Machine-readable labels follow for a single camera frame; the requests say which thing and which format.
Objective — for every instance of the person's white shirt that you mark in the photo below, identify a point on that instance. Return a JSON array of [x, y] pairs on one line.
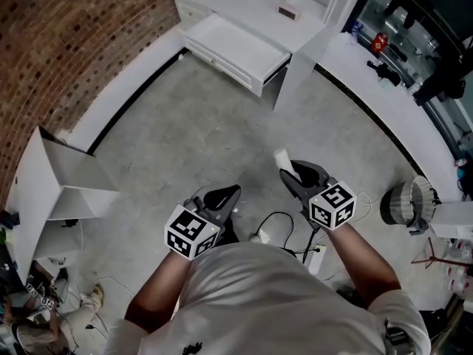
[[258, 301]]

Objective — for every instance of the small white object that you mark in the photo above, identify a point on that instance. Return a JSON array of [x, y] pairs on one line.
[[282, 158]]

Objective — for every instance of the black window frame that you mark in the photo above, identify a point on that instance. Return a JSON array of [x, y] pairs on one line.
[[438, 118]]

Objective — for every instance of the person's black trousers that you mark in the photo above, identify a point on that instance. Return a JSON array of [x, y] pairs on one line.
[[229, 233]]

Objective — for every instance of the red metal stand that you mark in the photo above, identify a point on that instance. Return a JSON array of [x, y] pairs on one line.
[[431, 250]]

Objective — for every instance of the white box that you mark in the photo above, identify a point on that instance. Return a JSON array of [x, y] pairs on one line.
[[454, 216]]

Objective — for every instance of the white desk drawer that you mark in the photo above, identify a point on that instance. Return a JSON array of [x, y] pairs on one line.
[[236, 46]]

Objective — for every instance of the person's left forearm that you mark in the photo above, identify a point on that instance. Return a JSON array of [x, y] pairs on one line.
[[159, 290]]

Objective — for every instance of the white power strip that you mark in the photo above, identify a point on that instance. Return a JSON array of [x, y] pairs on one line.
[[318, 259]]

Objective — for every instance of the person's right forearm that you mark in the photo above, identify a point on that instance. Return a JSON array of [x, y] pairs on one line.
[[362, 264]]

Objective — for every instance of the pink digital clock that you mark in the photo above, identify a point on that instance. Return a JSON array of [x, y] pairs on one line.
[[290, 12]]

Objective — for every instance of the white open cabinet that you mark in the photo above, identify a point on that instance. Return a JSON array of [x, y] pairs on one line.
[[33, 198]]

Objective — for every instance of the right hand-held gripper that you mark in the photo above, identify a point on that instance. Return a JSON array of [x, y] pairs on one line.
[[332, 205]]

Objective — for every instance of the person's white shoe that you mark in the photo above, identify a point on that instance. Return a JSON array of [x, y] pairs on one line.
[[260, 236]]

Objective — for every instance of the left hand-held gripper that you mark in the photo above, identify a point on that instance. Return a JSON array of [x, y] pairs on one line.
[[188, 231]]

